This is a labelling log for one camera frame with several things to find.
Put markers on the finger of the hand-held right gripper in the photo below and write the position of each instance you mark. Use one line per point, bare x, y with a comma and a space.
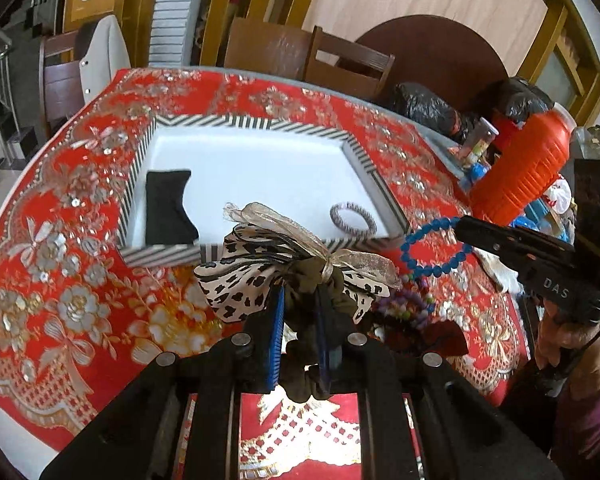
510, 240

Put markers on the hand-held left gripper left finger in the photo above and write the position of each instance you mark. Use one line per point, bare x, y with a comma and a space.
276, 340

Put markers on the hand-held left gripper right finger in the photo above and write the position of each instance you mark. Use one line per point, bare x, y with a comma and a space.
322, 345

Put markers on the leopard print bow scrunchie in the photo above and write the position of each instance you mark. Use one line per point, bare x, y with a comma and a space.
240, 280

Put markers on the striped tray box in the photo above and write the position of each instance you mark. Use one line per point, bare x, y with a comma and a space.
260, 170

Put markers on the person's right hand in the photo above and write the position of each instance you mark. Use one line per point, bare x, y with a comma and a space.
565, 345

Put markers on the blue packet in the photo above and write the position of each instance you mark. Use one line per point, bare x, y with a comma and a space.
477, 177
535, 217

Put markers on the white crumpled tissue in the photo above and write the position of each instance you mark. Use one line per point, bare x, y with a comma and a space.
500, 272

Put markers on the orange ribbed plastic jug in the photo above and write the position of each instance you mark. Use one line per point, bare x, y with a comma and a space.
520, 170

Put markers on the glass jar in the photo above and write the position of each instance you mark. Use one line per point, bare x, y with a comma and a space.
475, 142

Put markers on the black plastic bag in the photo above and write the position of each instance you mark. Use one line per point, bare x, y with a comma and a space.
517, 95
425, 107

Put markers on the black cloth pouch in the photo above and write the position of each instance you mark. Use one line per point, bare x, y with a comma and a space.
167, 210

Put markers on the round brown tabletop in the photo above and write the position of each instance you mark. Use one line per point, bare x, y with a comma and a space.
430, 50

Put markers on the red embroidered tablecloth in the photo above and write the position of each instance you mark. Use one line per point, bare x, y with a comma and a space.
55, 260

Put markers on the slatted wooden chair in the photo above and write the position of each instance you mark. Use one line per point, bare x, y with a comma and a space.
350, 67

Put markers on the brown wooden chair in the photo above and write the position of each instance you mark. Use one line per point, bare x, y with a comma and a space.
265, 47

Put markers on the white jacket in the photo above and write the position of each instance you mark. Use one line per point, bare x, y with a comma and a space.
102, 60

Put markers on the dark wooden chair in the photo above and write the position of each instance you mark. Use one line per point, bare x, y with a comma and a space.
60, 90

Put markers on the white ribbed column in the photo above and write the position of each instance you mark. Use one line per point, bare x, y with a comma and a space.
172, 15

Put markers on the metal stair railing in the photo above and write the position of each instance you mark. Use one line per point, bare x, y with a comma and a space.
0, 80

